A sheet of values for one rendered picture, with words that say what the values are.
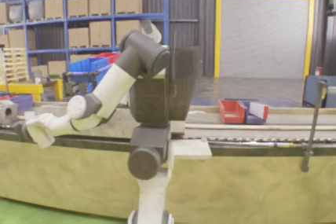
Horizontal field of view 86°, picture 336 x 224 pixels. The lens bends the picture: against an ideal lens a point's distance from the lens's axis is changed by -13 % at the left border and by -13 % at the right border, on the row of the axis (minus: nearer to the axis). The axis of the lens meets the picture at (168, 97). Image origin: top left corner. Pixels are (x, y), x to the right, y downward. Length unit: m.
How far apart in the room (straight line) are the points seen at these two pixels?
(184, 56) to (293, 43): 12.32
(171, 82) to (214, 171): 0.87
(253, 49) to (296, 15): 3.11
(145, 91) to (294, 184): 1.32
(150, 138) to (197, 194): 0.91
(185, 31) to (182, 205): 10.64
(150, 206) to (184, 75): 0.57
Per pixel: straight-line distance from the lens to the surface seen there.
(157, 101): 0.77
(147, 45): 0.64
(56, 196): 2.00
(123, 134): 1.42
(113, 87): 0.64
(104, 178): 1.65
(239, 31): 11.96
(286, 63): 12.88
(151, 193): 0.94
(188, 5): 11.90
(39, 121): 0.83
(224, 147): 1.41
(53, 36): 14.39
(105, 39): 11.00
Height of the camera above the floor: 1.38
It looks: 13 degrees down
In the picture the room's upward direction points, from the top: straight up
